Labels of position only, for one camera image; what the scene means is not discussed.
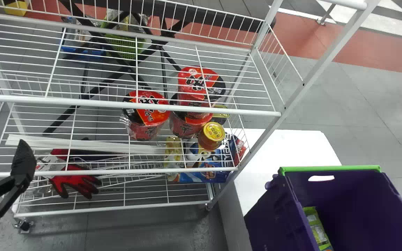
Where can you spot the red gloves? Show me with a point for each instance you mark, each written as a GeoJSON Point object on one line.
{"type": "Point", "coordinates": [79, 183]}

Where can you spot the blue basket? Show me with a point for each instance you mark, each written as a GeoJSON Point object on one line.
{"type": "Point", "coordinates": [82, 48]}

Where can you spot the red noodle cup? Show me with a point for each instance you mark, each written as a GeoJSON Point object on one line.
{"type": "Point", "coordinates": [195, 83]}
{"type": "Point", "coordinates": [187, 126]}
{"type": "Point", "coordinates": [147, 116]}

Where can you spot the green basket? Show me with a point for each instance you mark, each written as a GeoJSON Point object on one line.
{"type": "Point", "coordinates": [124, 43]}

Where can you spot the yellow can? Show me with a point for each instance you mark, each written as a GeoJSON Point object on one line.
{"type": "Point", "coordinates": [212, 134]}

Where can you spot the blue snack packet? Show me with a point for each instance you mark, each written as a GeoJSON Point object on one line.
{"type": "Point", "coordinates": [215, 164]}

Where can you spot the green can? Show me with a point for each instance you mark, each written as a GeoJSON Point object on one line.
{"type": "Point", "coordinates": [221, 118]}

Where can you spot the black side table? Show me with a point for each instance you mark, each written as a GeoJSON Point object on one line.
{"type": "Point", "coordinates": [173, 10]}

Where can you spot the white slab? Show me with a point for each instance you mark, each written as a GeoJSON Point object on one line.
{"type": "Point", "coordinates": [291, 150]}

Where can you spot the green snack packet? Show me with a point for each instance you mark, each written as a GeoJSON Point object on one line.
{"type": "Point", "coordinates": [316, 226]}

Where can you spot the purple crate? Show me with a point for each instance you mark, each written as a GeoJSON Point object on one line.
{"type": "Point", "coordinates": [361, 216]}

